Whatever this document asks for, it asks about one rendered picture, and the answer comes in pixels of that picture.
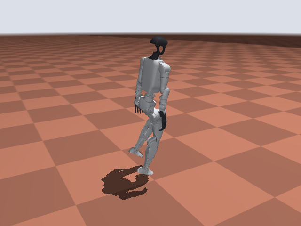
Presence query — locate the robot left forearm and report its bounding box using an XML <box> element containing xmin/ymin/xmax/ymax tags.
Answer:
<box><xmin>135</xmin><ymin>81</ymin><xmax>142</xmax><ymax>98</ymax></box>

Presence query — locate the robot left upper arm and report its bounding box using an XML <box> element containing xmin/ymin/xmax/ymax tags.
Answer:
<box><xmin>138</xmin><ymin>57</ymin><xmax>145</xmax><ymax>84</ymax></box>

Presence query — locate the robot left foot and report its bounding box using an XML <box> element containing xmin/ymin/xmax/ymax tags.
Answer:
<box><xmin>129</xmin><ymin>147</ymin><xmax>143</xmax><ymax>157</ymax></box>

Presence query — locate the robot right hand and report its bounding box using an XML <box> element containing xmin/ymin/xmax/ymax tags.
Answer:
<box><xmin>159</xmin><ymin>111</ymin><xmax>166</xmax><ymax>131</ymax></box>

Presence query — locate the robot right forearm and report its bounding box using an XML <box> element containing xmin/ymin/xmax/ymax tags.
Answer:
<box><xmin>158</xmin><ymin>88</ymin><xmax>170</xmax><ymax>114</ymax></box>

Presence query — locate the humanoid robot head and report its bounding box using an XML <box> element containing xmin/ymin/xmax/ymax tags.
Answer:
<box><xmin>149</xmin><ymin>36</ymin><xmax>168</xmax><ymax>60</ymax></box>

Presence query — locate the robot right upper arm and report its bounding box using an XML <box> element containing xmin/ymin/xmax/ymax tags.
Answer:
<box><xmin>159</xmin><ymin>62</ymin><xmax>171</xmax><ymax>94</ymax></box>

